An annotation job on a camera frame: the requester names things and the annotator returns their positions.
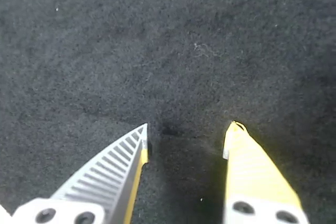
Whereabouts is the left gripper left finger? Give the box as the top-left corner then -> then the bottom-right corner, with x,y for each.
11,122 -> 150,224

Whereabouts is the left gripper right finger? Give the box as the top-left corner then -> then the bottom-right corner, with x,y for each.
222,121 -> 310,224

